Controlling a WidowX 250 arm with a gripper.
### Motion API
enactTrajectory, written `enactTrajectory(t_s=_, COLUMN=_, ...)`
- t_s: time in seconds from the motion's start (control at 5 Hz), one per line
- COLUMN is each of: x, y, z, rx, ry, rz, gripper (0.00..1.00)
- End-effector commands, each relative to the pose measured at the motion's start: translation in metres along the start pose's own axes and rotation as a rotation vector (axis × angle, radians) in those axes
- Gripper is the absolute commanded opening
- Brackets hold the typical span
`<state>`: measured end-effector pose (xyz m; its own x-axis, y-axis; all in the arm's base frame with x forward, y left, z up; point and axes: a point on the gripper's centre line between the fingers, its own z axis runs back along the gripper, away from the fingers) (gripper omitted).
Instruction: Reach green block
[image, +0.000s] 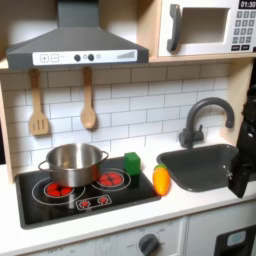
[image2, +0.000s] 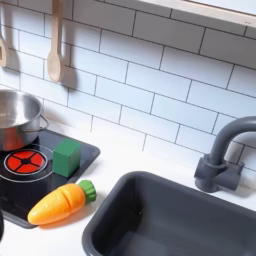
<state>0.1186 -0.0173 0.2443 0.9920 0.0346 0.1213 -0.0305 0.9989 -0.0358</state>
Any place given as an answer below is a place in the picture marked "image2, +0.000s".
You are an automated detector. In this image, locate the wooden spatula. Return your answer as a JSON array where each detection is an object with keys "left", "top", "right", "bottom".
[{"left": 0, "top": 19, "right": 9, "bottom": 68}]

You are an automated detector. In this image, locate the green block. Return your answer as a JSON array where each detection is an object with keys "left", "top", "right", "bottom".
[{"left": 52, "top": 138, "right": 82, "bottom": 179}]

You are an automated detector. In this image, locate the dark grey sink basin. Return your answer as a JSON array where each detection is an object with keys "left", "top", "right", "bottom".
[{"left": 81, "top": 170, "right": 256, "bottom": 256}]

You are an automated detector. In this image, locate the wooden spoon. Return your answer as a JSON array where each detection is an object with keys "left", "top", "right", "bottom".
[{"left": 46, "top": 0, "right": 65, "bottom": 84}]

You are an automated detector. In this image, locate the steel pot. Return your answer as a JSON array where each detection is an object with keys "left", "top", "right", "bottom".
[{"left": 0, "top": 88, "right": 50, "bottom": 153}]

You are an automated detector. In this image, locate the dark grey tap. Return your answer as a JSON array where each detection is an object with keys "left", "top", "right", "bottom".
[{"left": 193, "top": 115, "right": 256, "bottom": 194}]

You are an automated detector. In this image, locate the orange toy carrot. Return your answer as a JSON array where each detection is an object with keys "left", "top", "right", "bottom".
[{"left": 27, "top": 179, "right": 97, "bottom": 227}]

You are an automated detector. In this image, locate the black stove top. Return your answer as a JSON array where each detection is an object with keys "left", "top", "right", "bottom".
[{"left": 0, "top": 128, "right": 101, "bottom": 230}]

